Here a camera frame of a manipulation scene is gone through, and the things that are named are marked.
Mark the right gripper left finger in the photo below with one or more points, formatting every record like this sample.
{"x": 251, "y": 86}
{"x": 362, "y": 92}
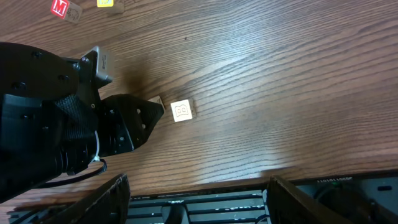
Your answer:
{"x": 107, "y": 204}

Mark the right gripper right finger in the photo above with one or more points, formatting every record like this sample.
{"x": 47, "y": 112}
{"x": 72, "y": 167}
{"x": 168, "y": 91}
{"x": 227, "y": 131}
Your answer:
{"x": 288, "y": 204}

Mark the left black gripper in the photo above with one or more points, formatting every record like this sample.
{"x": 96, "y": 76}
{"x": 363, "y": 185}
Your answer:
{"x": 125, "y": 123}

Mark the white patterned block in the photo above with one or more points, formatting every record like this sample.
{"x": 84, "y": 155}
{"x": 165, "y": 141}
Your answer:
{"x": 158, "y": 100}

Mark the white B block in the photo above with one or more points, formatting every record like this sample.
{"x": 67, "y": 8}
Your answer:
{"x": 183, "y": 110}

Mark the yellow block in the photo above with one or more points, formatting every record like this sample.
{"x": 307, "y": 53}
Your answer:
{"x": 111, "y": 6}

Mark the red M block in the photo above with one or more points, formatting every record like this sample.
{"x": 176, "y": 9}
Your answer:
{"x": 66, "y": 10}

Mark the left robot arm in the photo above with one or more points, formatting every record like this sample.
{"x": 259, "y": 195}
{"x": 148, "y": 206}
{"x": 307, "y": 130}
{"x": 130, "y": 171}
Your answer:
{"x": 54, "y": 122}

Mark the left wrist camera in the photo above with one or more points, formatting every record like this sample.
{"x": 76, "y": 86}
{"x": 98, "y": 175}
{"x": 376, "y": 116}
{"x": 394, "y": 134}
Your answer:
{"x": 104, "y": 65}

